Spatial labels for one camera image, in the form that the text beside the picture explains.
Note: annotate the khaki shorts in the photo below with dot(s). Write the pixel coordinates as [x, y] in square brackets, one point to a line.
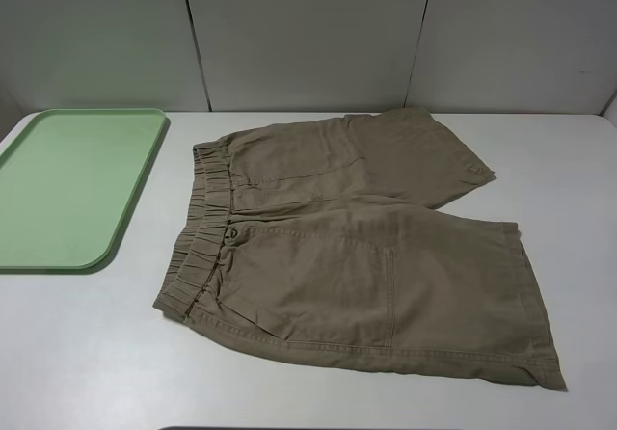
[324, 243]

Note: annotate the green plastic tray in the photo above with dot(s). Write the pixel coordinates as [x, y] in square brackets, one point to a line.
[68, 182]

